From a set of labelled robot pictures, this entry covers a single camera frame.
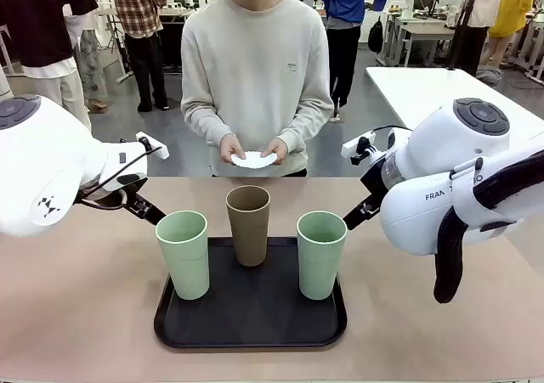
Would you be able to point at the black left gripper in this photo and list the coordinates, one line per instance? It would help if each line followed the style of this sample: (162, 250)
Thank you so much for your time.
(137, 202)

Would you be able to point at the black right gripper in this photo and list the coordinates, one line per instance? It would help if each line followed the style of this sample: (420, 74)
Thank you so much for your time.
(376, 185)

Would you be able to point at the pale green cup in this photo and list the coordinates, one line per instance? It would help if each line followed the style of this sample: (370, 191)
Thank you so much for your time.
(183, 264)

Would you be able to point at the teal green cup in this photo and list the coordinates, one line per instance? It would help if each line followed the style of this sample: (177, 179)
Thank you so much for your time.
(321, 268)

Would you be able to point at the brown cup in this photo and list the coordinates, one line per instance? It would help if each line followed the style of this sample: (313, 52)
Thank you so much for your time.
(248, 234)

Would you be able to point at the white scalloped coaster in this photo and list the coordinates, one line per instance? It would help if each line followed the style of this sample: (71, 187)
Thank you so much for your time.
(255, 161)

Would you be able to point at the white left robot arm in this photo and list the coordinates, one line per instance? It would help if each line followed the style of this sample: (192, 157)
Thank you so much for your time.
(42, 166)

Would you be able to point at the person's left forearm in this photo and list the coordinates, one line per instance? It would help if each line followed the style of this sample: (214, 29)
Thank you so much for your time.
(306, 124)

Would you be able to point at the person's right forearm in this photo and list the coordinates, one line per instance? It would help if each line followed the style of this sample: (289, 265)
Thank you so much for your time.
(204, 124)

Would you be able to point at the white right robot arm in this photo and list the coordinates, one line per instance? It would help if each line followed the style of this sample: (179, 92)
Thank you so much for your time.
(446, 145)

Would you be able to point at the person's left hand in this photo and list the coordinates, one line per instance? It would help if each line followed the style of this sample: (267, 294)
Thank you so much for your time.
(280, 151)

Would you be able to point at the person's right hand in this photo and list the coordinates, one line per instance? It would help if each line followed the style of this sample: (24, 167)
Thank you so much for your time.
(231, 149)

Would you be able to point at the white side table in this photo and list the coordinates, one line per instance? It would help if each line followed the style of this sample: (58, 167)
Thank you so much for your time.
(408, 90)

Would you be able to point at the black plastic tray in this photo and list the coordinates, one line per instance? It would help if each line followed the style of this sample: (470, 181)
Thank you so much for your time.
(251, 315)

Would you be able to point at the person in patterned trousers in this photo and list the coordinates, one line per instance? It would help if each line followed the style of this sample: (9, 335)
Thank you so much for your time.
(89, 60)

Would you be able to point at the black hanging bag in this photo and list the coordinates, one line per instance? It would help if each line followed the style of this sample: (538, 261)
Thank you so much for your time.
(375, 37)

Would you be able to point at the person in cream sweatshirt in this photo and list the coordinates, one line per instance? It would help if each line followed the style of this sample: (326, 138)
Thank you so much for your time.
(255, 69)

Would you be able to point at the grey desk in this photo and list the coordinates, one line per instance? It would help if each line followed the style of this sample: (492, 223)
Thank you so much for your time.
(421, 30)

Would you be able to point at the white cylinder stand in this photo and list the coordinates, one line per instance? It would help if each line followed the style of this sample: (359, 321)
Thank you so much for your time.
(3, 88)

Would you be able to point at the person in plaid shirt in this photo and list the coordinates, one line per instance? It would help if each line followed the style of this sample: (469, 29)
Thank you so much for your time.
(136, 1)

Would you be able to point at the person in black shirt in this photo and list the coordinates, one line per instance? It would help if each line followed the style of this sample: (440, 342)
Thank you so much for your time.
(38, 18)

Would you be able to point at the black tripod pole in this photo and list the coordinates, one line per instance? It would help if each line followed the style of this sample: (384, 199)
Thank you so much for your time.
(469, 1)

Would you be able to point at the person in beige jacket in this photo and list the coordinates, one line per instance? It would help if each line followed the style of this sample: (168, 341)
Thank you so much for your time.
(489, 1)

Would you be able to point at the person in yellow coat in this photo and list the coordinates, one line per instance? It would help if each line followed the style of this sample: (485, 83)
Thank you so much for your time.
(514, 5)

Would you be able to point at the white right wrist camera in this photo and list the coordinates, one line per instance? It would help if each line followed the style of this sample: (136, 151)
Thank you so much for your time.
(357, 145)

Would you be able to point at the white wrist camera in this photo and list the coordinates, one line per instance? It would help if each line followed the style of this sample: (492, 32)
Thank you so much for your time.
(152, 146)
(357, 145)

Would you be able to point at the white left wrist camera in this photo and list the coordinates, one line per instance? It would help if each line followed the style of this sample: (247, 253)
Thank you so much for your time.
(152, 146)

